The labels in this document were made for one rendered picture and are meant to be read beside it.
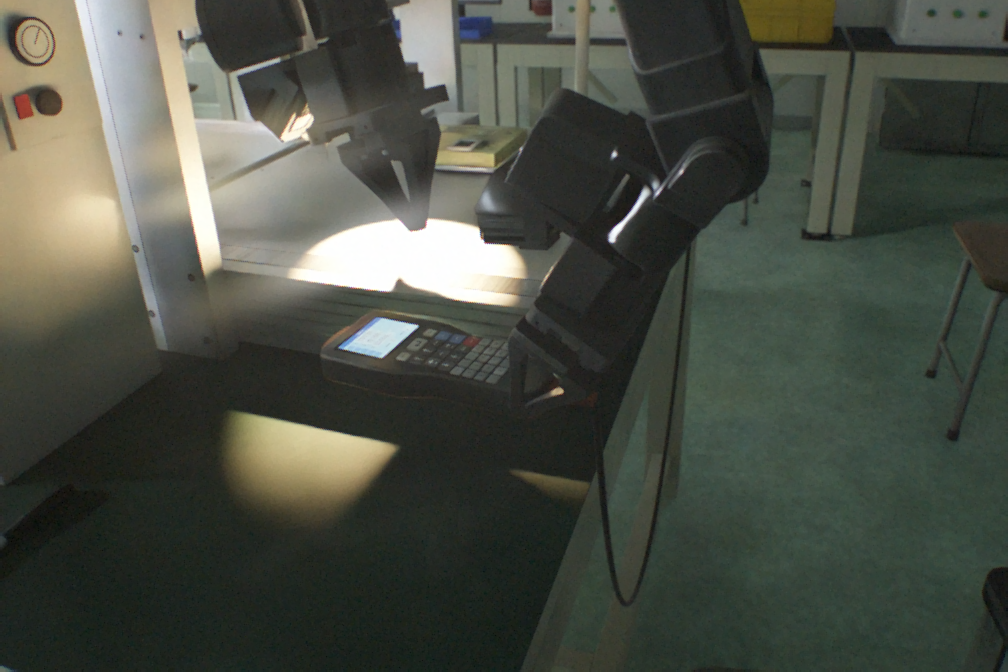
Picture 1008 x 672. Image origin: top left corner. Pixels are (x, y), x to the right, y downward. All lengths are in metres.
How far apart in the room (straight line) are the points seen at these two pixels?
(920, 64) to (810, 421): 1.55
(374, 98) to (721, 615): 1.30
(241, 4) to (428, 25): 0.97
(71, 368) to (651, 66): 0.67
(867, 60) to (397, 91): 2.75
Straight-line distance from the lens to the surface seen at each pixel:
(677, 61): 0.42
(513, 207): 0.52
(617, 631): 1.39
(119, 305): 0.92
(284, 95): 0.61
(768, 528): 1.83
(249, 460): 0.79
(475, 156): 1.18
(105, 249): 0.90
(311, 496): 0.73
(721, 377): 2.31
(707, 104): 0.43
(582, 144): 0.47
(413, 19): 1.54
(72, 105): 0.86
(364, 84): 0.56
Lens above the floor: 1.21
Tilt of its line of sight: 24 degrees down
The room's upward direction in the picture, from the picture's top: 2 degrees counter-clockwise
